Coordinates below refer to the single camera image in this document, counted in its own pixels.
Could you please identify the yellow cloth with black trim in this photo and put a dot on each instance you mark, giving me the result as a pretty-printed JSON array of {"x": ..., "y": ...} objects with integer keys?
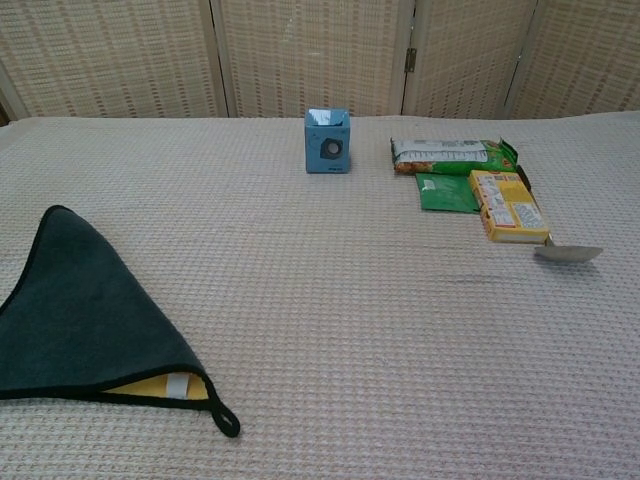
[{"x": 85, "y": 320}]

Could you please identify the blue speaker box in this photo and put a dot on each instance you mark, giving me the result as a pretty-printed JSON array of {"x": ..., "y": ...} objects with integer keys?
[{"x": 327, "y": 145}]

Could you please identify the white waffle tablecloth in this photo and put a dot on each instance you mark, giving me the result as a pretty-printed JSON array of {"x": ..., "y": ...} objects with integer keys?
[{"x": 375, "y": 325}]

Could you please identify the small green sachet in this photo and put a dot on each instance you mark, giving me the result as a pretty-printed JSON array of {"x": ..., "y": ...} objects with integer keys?
[{"x": 444, "y": 192}]

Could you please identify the green and white snack bag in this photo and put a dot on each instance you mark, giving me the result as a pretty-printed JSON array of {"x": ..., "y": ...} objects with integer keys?
[{"x": 445, "y": 156}]

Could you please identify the woven folding screen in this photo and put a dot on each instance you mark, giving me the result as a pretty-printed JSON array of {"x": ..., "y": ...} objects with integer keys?
[{"x": 320, "y": 57}]

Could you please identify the yellow cardboard box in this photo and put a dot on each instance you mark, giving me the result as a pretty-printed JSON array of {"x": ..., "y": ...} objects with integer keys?
[{"x": 507, "y": 205}]

